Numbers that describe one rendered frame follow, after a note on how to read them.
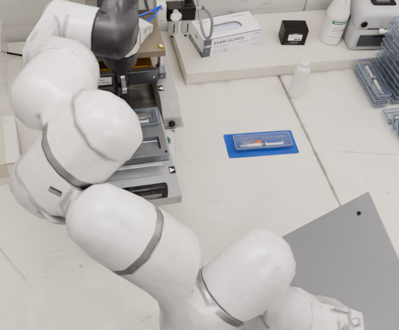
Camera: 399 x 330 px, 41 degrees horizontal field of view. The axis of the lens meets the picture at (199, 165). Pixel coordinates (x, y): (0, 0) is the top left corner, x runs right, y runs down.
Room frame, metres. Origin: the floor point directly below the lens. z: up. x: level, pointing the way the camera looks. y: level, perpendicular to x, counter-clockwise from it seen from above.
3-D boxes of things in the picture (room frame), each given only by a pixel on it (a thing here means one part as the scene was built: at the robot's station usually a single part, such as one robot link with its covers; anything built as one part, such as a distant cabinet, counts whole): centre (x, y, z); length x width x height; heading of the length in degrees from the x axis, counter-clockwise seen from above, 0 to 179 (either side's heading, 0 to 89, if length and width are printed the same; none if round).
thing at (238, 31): (1.58, -0.02, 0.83); 0.23 x 0.12 x 0.07; 120
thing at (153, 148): (0.90, 0.20, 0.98); 0.20 x 0.17 x 0.03; 110
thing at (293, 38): (1.64, -0.27, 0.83); 0.09 x 0.06 x 0.07; 102
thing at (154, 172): (0.85, 0.18, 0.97); 0.30 x 0.22 x 0.08; 20
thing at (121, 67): (0.94, 0.21, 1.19); 0.08 x 0.08 x 0.09
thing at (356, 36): (1.76, -0.54, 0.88); 0.25 x 0.20 x 0.17; 14
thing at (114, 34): (0.89, 0.21, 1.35); 0.18 x 0.10 x 0.13; 177
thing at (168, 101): (1.12, 0.13, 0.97); 0.26 x 0.05 x 0.07; 20
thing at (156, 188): (0.72, 0.14, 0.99); 0.15 x 0.02 x 0.04; 110
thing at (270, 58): (1.66, -0.26, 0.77); 0.84 x 0.30 x 0.04; 110
